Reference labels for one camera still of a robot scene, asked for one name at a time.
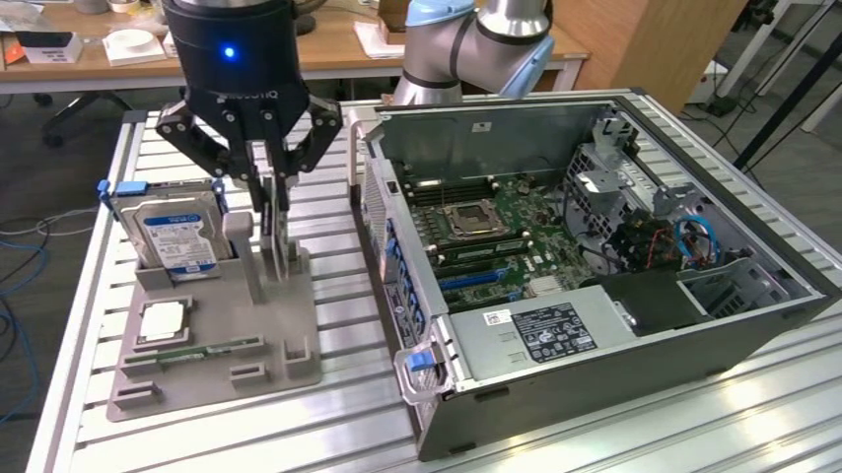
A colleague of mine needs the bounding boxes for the green graphics card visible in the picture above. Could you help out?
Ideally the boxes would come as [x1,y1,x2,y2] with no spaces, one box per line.
[252,140,295,285]

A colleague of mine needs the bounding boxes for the grey parts rack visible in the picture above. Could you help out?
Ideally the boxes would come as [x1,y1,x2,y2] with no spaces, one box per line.
[105,211,326,423]

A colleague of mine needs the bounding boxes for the white table frame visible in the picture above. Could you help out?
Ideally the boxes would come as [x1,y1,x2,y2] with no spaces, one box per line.
[713,0,842,100]

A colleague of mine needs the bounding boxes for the silver CPU chip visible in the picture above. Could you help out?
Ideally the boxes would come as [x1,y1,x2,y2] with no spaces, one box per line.
[139,303,192,342]

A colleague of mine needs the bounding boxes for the hard disk with blue bracket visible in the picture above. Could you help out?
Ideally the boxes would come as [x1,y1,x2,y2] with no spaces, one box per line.
[96,172,235,282]

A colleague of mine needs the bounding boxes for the black plastic shroud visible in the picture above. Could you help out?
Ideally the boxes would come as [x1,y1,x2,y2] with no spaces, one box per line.
[598,269,715,337]

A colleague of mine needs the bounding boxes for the blue case latch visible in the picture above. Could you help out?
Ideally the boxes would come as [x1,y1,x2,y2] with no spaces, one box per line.
[406,351,440,374]

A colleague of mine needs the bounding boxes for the blue wire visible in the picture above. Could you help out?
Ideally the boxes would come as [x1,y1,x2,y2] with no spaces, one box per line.
[671,214,725,271]

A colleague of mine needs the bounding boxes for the white square stand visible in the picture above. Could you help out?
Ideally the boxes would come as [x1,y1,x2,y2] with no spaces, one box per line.
[103,28,167,68]

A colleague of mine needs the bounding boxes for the blue floor cable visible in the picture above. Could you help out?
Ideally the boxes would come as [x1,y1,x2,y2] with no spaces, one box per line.
[0,236,51,425]

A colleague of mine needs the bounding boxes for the grey power supply unit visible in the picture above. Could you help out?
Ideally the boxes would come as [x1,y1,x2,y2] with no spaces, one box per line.
[436,285,639,390]

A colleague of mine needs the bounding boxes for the black expansion slot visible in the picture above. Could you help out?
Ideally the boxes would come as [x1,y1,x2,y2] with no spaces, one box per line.
[435,259,506,279]

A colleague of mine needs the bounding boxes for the wooden cabinet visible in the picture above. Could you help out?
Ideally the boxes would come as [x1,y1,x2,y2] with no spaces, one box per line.
[551,0,751,115]

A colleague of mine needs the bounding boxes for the black stand pole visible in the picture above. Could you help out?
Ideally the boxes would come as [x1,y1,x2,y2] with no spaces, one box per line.
[733,48,842,171]

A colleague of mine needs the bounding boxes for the metal disk bay cage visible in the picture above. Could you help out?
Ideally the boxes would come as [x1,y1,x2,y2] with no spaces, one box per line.
[564,142,663,237]

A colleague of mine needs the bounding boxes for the blue expansion slot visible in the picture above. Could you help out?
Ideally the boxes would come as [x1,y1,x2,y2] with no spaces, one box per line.
[436,268,514,293]

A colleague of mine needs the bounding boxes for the wooden desk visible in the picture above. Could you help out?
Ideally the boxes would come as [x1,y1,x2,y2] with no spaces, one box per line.
[0,0,594,95]

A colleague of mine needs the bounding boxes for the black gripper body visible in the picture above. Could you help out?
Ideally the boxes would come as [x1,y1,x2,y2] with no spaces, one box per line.
[160,0,312,147]

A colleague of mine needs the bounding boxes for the white paper stack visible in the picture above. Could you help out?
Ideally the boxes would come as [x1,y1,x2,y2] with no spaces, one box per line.
[352,19,408,61]

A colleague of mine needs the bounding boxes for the silver CPU socket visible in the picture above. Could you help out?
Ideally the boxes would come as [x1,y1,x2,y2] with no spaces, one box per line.
[439,199,514,242]

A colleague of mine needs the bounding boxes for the red wire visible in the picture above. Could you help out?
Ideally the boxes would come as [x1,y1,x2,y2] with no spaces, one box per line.
[643,226,663,270]

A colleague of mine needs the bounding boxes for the black office chair base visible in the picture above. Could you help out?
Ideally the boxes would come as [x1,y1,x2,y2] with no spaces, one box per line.
[32,88,140,149]

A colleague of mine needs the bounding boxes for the green RAM stick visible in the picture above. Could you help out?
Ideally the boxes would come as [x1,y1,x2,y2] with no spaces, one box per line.
[128,338,264,369]

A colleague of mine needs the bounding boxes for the white floor cable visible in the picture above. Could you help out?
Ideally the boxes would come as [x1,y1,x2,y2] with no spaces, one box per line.
[0,209,97,237]

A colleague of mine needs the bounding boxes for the green motherboard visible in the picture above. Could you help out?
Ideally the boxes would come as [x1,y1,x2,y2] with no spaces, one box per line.
[394,169,607,314]

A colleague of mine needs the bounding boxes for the black open PC case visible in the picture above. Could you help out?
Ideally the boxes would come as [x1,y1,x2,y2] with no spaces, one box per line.
[346,96,842,463]

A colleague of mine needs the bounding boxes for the brown cardboard box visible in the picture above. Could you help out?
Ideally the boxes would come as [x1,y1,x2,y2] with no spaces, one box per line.
[378,0,414,34]

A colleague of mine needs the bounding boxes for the white box black top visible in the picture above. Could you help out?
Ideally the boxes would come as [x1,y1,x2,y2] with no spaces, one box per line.
[16,30,84,65]

